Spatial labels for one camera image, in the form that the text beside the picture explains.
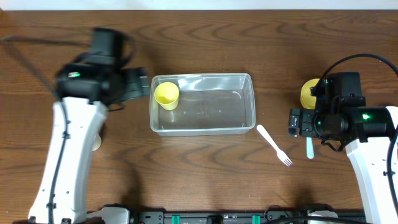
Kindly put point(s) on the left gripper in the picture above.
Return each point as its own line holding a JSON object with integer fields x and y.
{"x": 131, "y": 82}

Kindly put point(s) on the white plastic fork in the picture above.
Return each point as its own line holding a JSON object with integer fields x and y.
{"x": 282, "y": 156}

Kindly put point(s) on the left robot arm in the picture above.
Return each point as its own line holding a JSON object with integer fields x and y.
{"x": 86, "y": 87}

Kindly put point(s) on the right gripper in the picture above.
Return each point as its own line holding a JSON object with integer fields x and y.
{"x": 296, "y": 122}

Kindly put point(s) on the yellow plastic cup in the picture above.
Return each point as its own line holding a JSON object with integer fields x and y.
{"x": 167, "y": 95}

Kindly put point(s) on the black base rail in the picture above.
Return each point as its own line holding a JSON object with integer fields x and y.
{"x": 214, "y": 217}

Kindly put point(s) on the pale green plastic spoon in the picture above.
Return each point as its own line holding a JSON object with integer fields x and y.
{"x": 309, "y": 148}

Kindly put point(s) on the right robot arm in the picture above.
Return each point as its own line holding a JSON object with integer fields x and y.
{"x": 365, "y": 133}

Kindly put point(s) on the yellow plastic bowl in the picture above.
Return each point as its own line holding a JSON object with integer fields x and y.
{"x": 307, "y": 100}

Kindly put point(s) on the clear plastic container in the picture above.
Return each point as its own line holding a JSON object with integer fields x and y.
{"x": 209, "y": 104}

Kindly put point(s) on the white plastic cup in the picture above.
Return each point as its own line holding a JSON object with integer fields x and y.
{"x": 97, "y": 142}

